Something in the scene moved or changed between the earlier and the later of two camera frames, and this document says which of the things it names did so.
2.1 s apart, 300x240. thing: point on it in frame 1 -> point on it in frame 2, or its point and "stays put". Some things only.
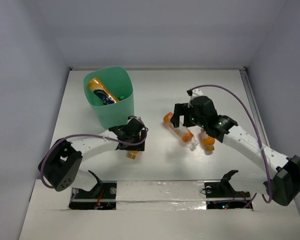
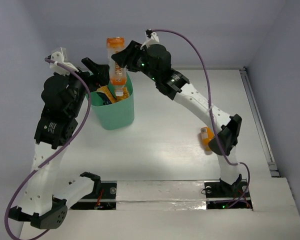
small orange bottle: (132, 154) -> (125, 95)
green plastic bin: (119, 80) stays put
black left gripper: (134, 146) -> (90, 75)
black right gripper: (181, 109) -> (126, 55)
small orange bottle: (208, 141) stays put
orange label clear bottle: (183, 133) -> (118, 72)
